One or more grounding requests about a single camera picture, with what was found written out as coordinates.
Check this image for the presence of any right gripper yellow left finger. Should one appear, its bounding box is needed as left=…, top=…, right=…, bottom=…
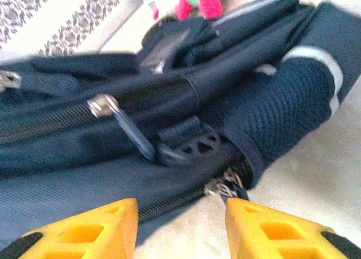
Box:
left=0, top=198, right=139, bottom=259

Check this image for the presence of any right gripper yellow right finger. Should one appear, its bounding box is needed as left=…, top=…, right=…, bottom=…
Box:
left=225, top=197, right=361, bottom=259

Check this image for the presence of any navy blue backpack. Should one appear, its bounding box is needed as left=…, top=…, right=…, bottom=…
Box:
left=0, top=0, right=361, bottom=248

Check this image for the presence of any pink green plush toy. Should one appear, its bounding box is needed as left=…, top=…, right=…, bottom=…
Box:
left=143, top=0, right=245, bottom=20

